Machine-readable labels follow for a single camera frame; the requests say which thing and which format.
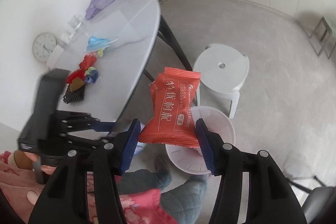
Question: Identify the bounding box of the black foam net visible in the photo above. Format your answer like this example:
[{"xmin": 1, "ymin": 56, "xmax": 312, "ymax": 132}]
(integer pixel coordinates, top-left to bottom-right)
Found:
[{"xmin": 63, "ymin": 85, "xmax": 85, "ymax": 104}]

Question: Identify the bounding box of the red paper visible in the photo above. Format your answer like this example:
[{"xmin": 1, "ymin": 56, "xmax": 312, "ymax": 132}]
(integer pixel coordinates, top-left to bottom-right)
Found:
[{"xmin": 79, "ymin": 53, "xmax": 97, "ymax": 71}]

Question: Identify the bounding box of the blue face mask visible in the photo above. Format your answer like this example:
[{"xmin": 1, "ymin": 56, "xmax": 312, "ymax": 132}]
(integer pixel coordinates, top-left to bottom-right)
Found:
[{"xmin": 85, "ymin": 36, "xmax": 118, "ymax": 52}]

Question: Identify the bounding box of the red snack wrapper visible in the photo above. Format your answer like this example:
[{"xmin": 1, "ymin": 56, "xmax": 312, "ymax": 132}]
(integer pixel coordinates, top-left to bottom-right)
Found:
[{"xmin": 139, "ymin": 67, "xmax": 201, "ymax": 148}]

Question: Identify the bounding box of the green paper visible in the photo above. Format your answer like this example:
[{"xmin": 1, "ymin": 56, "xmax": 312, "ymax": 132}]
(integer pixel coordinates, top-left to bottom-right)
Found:
[{"xmin": 84, "ymin": 67, "xmax": 96, "ymax": 76}]

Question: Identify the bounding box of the yellow blue paper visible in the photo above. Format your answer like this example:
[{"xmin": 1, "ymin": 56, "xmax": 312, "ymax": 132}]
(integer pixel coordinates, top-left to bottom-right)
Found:
[{"xmin": 96, "ymin": 48, "xmax": 106, "ymax": 57}]

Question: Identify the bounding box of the pink white trash bin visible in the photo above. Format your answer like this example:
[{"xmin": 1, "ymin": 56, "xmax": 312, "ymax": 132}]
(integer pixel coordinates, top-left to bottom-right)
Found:
[{"xmin": 165, "ymin": 106, "xmax": 235, "ymax": 175}]

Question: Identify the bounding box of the person's left hand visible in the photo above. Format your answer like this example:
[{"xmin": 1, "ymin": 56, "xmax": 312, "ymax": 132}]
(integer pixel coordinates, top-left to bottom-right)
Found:
[{"xmin": 14, "ymin": 150, "xmax": 56, "ymax": 175}]

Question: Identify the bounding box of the white box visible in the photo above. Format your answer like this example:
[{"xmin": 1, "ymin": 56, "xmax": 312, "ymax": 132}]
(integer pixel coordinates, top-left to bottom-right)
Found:
[{"xmin": 46, "ymin": 46, "xmax": 64, "ymax": 69}]

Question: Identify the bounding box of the white mug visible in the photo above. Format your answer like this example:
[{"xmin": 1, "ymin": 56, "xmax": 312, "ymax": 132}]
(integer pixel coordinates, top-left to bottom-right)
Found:
[{"xmin": 60, "ymin": 30, "xmax": 74, "ymax": 44}]

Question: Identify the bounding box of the clear glass cup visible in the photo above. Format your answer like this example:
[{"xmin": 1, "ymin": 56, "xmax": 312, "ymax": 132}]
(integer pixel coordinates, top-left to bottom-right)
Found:
[{"xmin": 68, "ymin": 14, "xmax": 83, "ymax": 31}]

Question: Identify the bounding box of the white plastic stool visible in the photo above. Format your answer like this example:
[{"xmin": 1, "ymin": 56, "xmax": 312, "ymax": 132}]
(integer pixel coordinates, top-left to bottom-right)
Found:
[{"xmin": 193, "ymin": 43, "xmax": 250, "ymax": 119}]

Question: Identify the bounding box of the grey metal stool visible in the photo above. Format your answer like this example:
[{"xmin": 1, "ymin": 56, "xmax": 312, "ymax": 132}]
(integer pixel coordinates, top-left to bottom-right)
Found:
[{"xmin": 307, "ymin": 16, "xmax": 335, "ymax": 59}]

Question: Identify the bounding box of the round wall clock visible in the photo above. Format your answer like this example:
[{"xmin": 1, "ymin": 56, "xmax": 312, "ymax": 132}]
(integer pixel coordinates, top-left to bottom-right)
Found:
[{"xmin": 32, "ymin": 32, "xmax": 57, "ymax": 63}]

